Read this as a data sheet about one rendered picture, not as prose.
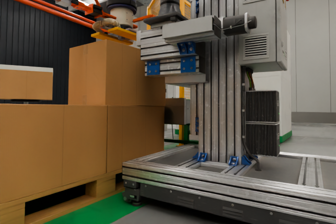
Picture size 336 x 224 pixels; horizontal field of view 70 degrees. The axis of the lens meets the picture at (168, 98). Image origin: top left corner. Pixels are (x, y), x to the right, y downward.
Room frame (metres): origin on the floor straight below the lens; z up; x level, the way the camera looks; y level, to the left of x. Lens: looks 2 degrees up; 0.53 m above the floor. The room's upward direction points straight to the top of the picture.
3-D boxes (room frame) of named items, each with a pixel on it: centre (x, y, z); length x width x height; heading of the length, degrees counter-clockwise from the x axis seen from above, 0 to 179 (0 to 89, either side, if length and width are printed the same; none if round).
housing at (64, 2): (1.41, 0.63, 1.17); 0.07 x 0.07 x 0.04; 53
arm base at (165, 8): (1.38, -0.01, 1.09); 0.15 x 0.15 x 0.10
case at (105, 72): (1.78, 0.36, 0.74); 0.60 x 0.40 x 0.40; 144
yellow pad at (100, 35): (1.84, 0.43, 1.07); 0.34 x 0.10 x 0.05; 143
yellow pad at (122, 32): (1.73, 0.28, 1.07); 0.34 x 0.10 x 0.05; 143
